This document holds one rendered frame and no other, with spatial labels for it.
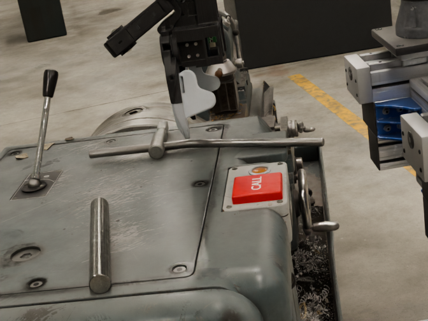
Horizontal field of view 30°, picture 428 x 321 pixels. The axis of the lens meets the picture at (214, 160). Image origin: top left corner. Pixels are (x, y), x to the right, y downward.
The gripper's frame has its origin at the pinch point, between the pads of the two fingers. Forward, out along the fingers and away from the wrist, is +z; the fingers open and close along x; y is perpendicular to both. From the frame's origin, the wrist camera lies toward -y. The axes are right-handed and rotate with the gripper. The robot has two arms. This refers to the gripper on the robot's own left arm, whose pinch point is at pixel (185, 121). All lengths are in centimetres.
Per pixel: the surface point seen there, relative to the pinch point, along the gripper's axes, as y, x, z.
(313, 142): 17.7, -5.1, 3.5
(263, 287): 11.4, -38.0, 5.5
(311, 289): 12, 72, 72
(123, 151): -9.2, -1.6, 2.8
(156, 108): -9.5, 28.0, 6.1
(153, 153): -4.7, -2.9, 3.1
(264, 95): 2, 150, 44
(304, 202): 13, 81, 52
